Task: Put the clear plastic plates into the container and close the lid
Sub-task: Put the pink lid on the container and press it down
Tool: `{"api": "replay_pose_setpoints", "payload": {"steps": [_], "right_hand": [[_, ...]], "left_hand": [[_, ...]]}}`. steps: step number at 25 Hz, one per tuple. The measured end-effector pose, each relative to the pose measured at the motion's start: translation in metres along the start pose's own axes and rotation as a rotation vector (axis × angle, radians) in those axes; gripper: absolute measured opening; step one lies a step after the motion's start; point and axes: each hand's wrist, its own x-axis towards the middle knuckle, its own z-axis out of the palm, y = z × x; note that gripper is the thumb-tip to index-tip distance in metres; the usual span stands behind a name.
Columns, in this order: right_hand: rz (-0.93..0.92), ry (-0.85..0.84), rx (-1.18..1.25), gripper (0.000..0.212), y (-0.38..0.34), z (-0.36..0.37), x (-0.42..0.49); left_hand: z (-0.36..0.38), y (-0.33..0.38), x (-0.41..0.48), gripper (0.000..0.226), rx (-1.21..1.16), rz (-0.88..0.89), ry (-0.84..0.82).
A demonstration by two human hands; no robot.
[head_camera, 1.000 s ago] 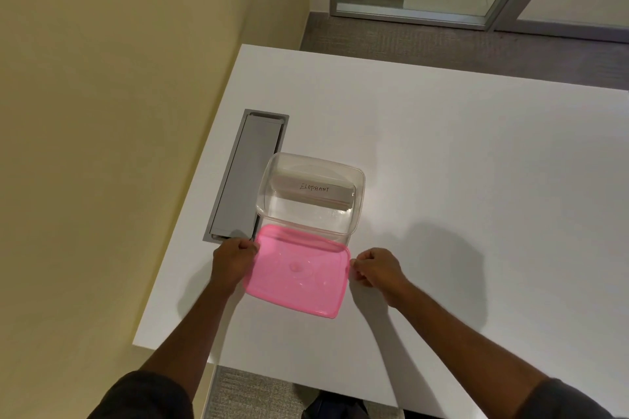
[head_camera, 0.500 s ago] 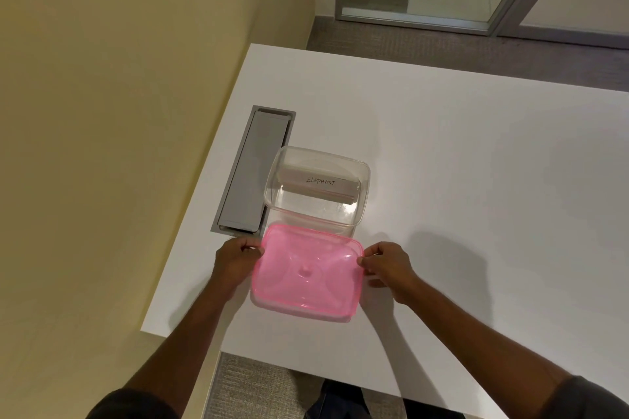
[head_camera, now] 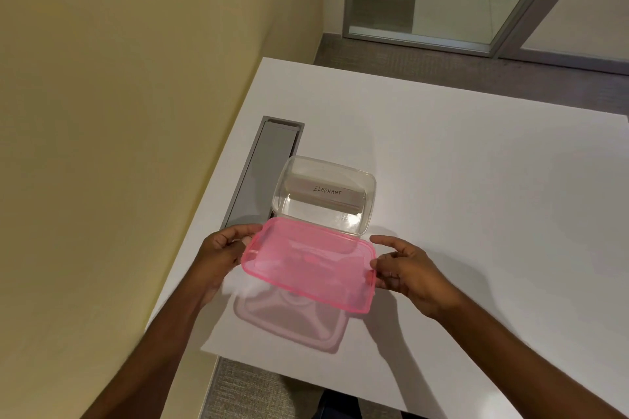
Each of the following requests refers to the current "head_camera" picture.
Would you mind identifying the clear prism red label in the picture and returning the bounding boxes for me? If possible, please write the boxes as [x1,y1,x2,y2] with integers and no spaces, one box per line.
[284,175,368,216]

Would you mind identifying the grey table cable hatch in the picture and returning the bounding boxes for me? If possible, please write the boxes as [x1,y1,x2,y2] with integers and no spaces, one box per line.
[219,115,305,230]

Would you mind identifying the person's right hand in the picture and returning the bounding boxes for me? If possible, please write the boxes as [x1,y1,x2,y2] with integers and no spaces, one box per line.
[368,235,463,321]

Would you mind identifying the person's left hand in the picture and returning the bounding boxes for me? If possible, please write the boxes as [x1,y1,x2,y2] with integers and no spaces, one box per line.
[194,223,264,304]

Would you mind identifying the pink plastic lid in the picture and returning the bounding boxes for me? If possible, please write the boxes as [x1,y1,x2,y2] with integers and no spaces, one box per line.
[240,216,378,315]

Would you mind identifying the person's left forearm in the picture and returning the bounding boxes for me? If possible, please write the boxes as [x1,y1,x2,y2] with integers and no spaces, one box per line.
[81,281,222,419]

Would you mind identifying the person's right forearm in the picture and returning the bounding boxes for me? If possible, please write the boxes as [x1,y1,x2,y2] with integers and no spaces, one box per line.
[432,295,629,419]

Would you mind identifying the person's dark trousers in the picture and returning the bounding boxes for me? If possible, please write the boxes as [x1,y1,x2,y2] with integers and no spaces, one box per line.
[314,388,429,419]

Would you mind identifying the clear plastic container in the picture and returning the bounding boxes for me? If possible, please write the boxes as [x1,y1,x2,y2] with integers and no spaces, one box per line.
[271,156,377,238]

